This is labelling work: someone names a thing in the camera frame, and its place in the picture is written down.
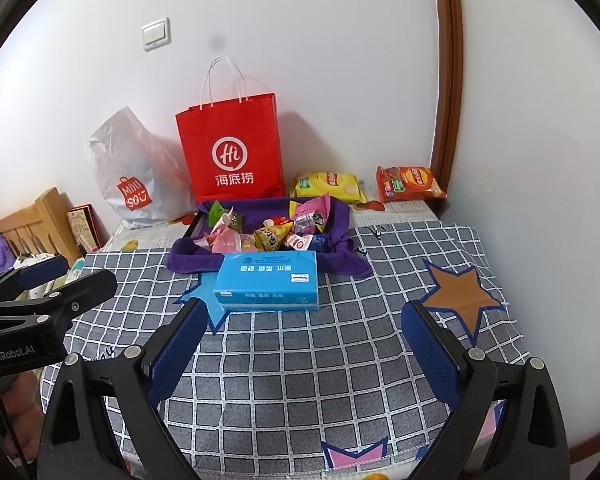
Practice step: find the white light switch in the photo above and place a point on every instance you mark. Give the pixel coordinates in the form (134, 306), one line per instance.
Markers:
(156, 34)

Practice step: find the small blue packet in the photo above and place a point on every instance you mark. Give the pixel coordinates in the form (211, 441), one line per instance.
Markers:
(320, 242)

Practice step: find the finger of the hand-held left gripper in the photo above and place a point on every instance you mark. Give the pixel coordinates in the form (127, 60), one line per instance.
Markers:
(89, 287)
(39, 272)

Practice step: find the red paper bag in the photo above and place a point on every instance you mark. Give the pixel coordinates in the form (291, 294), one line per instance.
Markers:
(229, 120)

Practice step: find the person's left hand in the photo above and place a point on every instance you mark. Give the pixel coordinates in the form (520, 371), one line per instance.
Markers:
(24, 410)

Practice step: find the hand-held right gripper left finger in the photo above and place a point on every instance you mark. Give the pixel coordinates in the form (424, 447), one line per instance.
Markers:
(179, 355)

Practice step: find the wooden headboard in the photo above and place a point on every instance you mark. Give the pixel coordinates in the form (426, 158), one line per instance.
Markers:
(34, 220)

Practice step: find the white plastic bag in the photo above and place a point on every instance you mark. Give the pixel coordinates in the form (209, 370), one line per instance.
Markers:
(124, 155)

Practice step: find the grey checked blanket with stars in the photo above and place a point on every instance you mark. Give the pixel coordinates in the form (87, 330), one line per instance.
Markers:
(305, 360)

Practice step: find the orange chip bag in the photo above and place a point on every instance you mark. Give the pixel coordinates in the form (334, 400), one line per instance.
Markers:
(410, 182)

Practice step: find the yellow chip bag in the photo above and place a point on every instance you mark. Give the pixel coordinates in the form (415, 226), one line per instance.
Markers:
(325, 182)

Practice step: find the blue tissue pack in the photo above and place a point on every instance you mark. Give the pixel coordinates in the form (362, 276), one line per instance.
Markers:
(265, 275)

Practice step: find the purple cloth-lined tray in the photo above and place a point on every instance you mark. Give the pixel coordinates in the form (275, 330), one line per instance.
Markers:
(189, 260)

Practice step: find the pale pink snack packet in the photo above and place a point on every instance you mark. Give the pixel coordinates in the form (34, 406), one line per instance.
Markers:
(224, 242)

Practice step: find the pile of mixed small snacks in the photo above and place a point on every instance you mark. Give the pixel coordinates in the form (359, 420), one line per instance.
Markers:
(272, 237)

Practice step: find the brown wooden door frame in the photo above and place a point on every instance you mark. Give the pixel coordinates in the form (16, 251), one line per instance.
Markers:
(447, 85)

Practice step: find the green snack packet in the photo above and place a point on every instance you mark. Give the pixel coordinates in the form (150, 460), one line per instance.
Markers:
(215, 214)

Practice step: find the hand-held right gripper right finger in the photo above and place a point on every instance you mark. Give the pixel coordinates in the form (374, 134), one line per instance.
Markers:
(430, 355)

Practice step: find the bright pink snack packet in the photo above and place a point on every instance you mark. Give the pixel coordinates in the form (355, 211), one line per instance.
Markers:
(312, 207)

